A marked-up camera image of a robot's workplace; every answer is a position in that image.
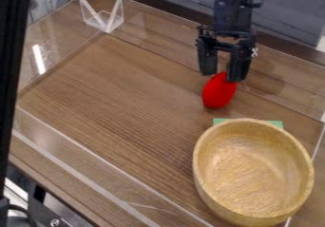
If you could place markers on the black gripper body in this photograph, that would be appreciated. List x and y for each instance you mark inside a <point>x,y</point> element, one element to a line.
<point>213,41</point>

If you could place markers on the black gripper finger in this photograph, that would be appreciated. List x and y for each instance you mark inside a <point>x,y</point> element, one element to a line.
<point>206,60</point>
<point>238,65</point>

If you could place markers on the red plush strawberry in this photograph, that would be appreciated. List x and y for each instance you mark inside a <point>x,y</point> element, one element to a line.
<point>218,91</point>

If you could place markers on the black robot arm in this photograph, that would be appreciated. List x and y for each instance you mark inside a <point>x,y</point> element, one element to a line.
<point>232,16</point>

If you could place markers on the wooden bowl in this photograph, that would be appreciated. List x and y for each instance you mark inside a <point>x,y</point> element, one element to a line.
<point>253,172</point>

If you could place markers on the black table leg clamp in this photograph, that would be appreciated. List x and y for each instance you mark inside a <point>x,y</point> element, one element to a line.
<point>43,215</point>

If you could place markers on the clear acrylic back wall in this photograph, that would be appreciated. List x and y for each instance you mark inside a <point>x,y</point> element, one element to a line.
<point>280,77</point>

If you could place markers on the clear acrylic wall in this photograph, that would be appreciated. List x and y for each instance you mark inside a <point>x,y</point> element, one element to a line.
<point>101,190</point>
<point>55,43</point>
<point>280,77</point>

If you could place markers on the clear acrylic corner bracket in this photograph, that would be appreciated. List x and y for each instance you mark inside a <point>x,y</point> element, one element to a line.
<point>106,21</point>

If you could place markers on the clear acrylic left wall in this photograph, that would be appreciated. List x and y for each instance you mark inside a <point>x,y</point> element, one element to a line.
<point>55,43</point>

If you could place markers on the clear acrylic front wall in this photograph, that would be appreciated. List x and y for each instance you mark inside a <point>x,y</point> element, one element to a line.
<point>101,190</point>

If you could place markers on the black vertical foreground post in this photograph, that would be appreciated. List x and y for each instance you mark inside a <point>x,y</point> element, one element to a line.
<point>14,11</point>

